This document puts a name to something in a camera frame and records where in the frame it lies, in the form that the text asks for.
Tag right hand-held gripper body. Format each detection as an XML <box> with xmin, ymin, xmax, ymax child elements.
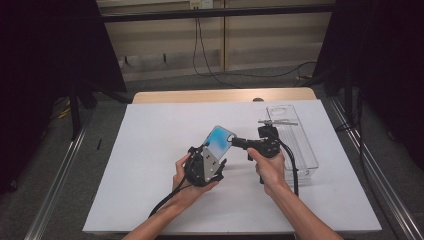
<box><xmin>248</xmin><ymin>119</ymin><xmax>299</xmax><ymax>159</ymax></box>

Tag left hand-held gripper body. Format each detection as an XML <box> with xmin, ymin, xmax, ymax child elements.
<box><xmin>183</xmin><ymin>146</ymin><xmax>225</xmax><ymax>188</ymax></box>

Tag phone with blue case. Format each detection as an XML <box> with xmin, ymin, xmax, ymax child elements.
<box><xmin>202</xmin><ymin>125</ymin><xmax>238</xmax><ymax>161</ymax></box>

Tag clear plastic box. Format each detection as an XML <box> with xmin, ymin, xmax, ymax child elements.
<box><xmin>264</xmin><ymin>104</ymin><xmax>320</xmax><ymax>184</ymax></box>

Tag person's right hand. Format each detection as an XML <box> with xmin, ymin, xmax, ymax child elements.
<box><xmin>246</xmin><ymin>147</ymin><xmax>291</xmax><ymax>198</ymax></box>

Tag person's left hand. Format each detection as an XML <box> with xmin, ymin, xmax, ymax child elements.
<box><xmin>172</xmin><ymin>152</ymin><xmax>221</xmax><ymax>209</ymax></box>

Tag wooden table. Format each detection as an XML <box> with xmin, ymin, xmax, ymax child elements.
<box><xmin>132</xmin><ymin>87</ymin><xmax>318</xmax><ymax>105</ymax></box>

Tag white table cover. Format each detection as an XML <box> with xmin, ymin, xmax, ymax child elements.
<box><xmin>82</xmin><ymin>99</ymin><xmax>383</xmax><ymax>234</ymax></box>

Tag black stand pole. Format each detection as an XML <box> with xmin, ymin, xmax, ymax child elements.
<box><xmin>68</xmin><ymin>79</ymin><xmax>83</xmax><ymax>140</ymax></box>
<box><xmin>343</xmin><ymin>69</ymin><xmax>356</xmax><ymax>128</ymax></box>

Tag black horizontal bar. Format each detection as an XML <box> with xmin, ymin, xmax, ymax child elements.
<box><xmin>99</xmin><ymin>3</ymin><xmax>336</xmax><ymax>24</ymax></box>

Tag black curtain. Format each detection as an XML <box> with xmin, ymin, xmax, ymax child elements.
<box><xmin>0</xmin><ymin>0</ymin><xmax>128</xmax><ymax>194</ymax></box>
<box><xmin>313</xmin><ymin>0</ymin><xmax>424</xmax><ymax>161</ymax></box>

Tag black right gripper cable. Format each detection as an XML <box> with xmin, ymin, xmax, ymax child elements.
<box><xmin>276</xmin><ymin>138</ymin><xmax>300</xmax><ymax>198</ymax></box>

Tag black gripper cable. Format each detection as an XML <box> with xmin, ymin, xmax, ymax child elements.
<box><xmin>276</xmin><ymin>138</ymin><xmax>300</xmax><ymax>198</ymax></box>
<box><xmin>148</xmin><ymin>156</ymin><xmax>201</xmax><ymax>218</ymax></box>

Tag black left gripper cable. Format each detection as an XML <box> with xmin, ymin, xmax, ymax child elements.
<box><xmin>148</xmin><ymin>156</ymin><xmax>201</xmax><ymax>218</ymax></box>

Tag black hanging cable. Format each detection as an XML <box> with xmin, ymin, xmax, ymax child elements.
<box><xmin>198</xmin><ymin>17</ymin><xmax>243</xmax><ymax>90</ymax></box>
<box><xmin>192</xmin><ymin>17</ymin><xmax>318</xmax><ymax>79</ymax></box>

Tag aluminium floor rail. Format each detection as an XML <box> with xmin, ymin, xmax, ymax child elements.
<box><xmin>329</xmin><ymin>98</ymin><xmax>424</xmax><ymax>240</ymax></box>
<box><xmin>24</xmin><ymin>109</ymin><xmax>96</xmax><ymax>240</ymax></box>

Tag yellow floor cable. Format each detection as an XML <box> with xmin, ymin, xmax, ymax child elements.
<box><xmin>49</xmin><ymin>98</ymin><xmax>73</xmax><ymax>121</ymax></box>

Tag white wall outlet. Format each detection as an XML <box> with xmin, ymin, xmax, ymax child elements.
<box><xmin>189</xmin><ymin>0</ymin><xmax>214</xmax><ymax>10</ymax></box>

